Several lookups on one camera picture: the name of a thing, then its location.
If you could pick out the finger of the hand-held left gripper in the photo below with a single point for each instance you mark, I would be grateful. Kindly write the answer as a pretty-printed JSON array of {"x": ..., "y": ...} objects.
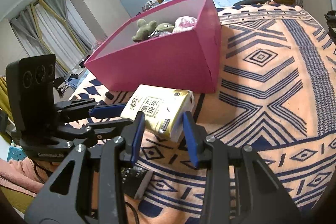
[
  {"x": 110, "y": 128},
  {"x": 110, "y": 110}
]

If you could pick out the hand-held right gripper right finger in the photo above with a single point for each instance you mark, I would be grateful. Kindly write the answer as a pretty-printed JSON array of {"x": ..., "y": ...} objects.
[{"x": 190, "y": 138}]

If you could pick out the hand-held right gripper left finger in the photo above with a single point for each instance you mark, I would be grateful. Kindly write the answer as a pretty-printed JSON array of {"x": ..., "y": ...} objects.
[{"x": 137, "y": 134}]

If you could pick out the cream and gold tissue pack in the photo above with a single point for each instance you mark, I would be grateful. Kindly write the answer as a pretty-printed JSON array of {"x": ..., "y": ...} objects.
[{"x": 157, "y": 106}]

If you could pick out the pink cardboard box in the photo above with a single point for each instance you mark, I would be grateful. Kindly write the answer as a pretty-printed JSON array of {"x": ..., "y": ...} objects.
[{"x": 162, "y": 64}]

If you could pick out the green and white frog plush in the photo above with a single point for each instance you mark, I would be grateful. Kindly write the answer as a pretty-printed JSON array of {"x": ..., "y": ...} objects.
[{"x": 143, "y": 29}]

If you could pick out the green plush toy with eyes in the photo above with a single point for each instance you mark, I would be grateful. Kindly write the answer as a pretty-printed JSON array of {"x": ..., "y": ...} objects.
[{"x": 164, "y": 27}]

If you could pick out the pink and white plush toy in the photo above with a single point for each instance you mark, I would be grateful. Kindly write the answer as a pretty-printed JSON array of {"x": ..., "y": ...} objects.
[{"x": 185, "y": 23}]

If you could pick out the person's left forearm pink sleeve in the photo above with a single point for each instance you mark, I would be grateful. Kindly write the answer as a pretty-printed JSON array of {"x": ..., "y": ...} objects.
[{"x": 18, "y": 174}]

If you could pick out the clothes pile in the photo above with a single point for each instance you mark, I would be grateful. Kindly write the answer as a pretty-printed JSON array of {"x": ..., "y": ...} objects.
[{"x": 67, "y": 83}]

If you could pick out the black remote control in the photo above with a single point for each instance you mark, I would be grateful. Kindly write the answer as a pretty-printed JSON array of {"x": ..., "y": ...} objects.
[{"x": 134, "y": 181}]

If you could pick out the blue plastic crate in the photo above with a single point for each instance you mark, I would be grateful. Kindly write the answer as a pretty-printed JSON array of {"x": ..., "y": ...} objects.
[{"x": 17, "y": 153}]

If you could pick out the grey window curtain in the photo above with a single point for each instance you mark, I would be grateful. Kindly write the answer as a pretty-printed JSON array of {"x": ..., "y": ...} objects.
[{"x": 52, "y": 22}]

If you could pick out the orange and navy patterned blanket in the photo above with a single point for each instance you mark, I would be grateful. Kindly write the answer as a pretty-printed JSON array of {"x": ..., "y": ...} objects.
[{"x": 262, "y": 82}]

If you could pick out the yellow-green cloth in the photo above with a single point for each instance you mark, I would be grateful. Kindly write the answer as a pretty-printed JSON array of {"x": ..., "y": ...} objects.
[{"x": 15, "y": 200}]

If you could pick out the bedside clutter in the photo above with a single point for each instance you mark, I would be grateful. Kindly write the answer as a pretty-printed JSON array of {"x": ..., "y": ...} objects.
[{"x": 150, "y": 5}]

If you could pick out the dark cloth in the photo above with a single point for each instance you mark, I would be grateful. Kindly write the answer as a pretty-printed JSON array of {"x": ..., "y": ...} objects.
[{"x": 331, "y": 24}]

